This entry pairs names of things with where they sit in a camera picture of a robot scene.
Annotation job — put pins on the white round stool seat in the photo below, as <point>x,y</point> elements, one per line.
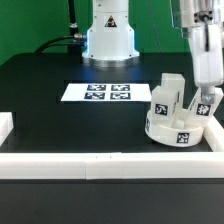
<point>186,137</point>

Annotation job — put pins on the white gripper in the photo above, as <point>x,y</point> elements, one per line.
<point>206,50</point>

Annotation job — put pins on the white fence bar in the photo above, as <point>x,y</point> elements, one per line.
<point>6,125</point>
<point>214,135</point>
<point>88,166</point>

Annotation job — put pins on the white marker sheet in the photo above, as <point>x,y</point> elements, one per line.
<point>107,92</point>

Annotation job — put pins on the white left fence bar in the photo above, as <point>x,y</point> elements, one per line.
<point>6,125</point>

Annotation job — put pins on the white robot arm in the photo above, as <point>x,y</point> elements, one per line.
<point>201,22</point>

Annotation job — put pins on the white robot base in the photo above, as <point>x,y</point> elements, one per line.
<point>110,39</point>

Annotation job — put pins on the white right fence bar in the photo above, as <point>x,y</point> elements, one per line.
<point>214,135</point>

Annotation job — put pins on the white front fence bar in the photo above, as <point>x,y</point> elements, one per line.
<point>88,166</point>

